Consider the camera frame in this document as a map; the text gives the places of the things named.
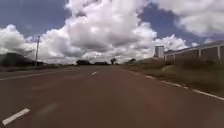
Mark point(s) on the white road edge line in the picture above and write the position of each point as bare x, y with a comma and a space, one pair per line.
180, 85

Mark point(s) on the grass verge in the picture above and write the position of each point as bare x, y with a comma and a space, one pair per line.
186, 73

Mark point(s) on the large white billboard sign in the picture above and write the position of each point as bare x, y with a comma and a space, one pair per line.
159, 51

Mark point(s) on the utility pole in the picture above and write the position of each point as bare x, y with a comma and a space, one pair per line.
37, 50

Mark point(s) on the dark hill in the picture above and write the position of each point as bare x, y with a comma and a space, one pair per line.
15, 59

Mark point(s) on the long wall with pillars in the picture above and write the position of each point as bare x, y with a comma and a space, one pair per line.
203, 51

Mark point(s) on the row of distant trees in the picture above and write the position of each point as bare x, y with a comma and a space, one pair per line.
96, 62

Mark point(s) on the reddish brown asphalt road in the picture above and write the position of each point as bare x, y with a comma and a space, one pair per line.
110, 96

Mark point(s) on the white dashed centre line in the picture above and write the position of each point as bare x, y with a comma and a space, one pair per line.
16, 116

